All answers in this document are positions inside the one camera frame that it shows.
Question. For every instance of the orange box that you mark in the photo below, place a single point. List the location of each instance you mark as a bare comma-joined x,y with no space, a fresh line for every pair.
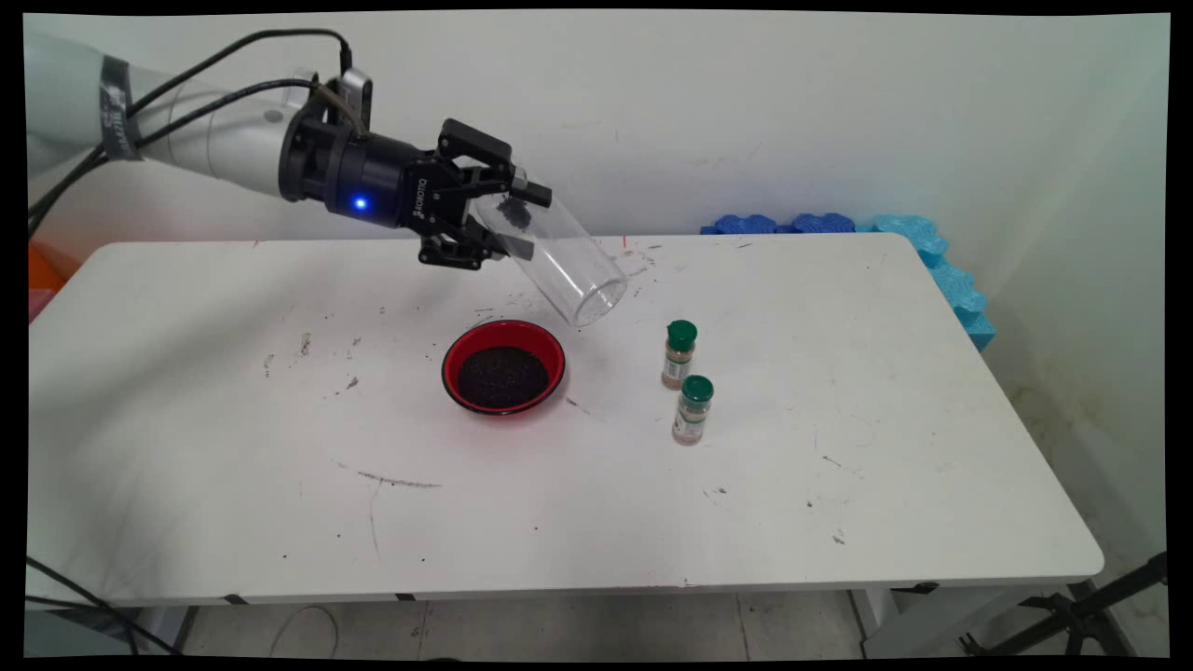
42,270

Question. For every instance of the black tripod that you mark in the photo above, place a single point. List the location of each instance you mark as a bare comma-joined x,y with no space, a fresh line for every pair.
1081,610

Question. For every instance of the white table frame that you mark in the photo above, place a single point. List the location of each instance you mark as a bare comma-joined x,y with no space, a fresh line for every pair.
932,620

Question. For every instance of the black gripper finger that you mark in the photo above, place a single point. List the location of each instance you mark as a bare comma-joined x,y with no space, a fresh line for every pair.
480,147
457,250

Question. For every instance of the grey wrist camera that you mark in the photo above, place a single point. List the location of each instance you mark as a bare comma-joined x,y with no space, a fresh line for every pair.
356,93

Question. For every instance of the pink box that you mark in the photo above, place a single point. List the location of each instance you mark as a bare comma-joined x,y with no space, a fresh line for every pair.
39,306

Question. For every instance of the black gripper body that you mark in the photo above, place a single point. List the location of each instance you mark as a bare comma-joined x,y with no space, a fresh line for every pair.
373,177

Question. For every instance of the red bowl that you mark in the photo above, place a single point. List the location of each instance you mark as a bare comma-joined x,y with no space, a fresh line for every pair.
466,349

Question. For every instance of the light blue foam mat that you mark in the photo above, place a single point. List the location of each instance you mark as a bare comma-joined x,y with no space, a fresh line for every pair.
960,298

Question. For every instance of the green-capped spice bottle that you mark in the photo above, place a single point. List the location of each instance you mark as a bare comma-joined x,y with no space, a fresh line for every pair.
692,415
678,359

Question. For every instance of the white table leg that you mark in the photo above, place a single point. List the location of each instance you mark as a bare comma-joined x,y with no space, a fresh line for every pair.
168,629

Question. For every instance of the black seeds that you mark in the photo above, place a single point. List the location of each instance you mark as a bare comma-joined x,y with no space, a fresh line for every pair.
503,377
513,212

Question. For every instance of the clear plastic jar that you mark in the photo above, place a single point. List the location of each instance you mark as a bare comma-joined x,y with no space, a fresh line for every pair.
578,270

